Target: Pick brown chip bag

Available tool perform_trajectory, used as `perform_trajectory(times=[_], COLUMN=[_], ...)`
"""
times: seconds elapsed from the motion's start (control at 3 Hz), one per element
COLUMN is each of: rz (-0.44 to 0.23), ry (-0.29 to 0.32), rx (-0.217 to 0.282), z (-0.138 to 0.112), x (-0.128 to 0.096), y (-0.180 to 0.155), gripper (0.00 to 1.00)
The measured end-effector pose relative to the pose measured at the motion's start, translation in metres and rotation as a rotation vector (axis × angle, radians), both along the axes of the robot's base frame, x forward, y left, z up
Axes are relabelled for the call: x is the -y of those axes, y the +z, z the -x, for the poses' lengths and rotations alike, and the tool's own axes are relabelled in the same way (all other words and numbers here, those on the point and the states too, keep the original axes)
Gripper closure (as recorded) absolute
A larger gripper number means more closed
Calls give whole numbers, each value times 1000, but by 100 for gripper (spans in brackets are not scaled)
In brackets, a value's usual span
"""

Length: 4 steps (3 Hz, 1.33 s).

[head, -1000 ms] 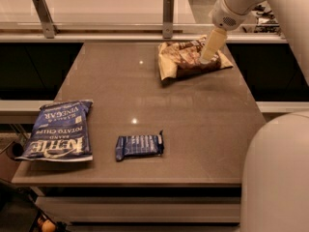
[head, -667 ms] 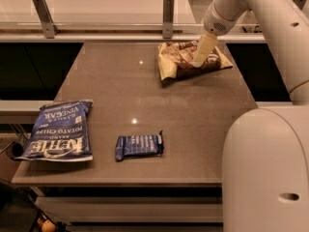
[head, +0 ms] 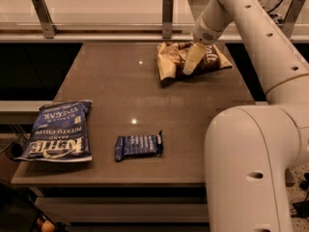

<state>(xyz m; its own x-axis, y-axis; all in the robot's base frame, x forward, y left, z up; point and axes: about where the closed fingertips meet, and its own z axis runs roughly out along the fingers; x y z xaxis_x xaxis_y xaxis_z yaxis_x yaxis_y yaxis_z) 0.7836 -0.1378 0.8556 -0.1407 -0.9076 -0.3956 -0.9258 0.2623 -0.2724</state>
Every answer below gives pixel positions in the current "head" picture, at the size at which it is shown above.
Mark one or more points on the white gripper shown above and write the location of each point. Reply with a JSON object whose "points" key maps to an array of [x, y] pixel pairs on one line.
{"points": [[204, 33]]}

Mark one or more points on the brown chip bag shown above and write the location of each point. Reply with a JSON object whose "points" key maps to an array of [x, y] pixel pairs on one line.
{"points": [[171, 58]]}

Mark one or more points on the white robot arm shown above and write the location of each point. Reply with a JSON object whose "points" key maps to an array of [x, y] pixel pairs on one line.
{"points": [[248, 148]]}

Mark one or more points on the blue Kettle chip bag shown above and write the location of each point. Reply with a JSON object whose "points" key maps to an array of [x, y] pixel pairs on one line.
{"points": [[59, 134]]}

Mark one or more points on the small blue snack bar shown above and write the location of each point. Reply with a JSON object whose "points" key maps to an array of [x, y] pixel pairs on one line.
{"points": [[138, 146]]}

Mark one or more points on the orange fruit under table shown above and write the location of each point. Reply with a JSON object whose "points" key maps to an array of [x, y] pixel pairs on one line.
{"points": [[45, 225]]}

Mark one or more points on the middle metal rail bracket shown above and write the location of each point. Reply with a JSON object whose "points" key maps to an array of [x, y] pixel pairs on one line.
{"points": [[167, 18]]}

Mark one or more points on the metal rail bracket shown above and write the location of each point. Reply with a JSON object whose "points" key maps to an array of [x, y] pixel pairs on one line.
{"points": [[167, 18], [291, 17], [45, 16]]}

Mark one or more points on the right metal rail bracket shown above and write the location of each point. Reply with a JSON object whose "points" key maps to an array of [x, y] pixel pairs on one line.
{"points": [[291, 17]]}

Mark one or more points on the left metal rail bracket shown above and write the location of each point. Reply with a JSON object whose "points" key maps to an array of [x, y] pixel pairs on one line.
{"points": [[45, 16]]}

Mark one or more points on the glass partition rail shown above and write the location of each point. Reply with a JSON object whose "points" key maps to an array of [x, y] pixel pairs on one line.
{"points": [[154, 32]]}

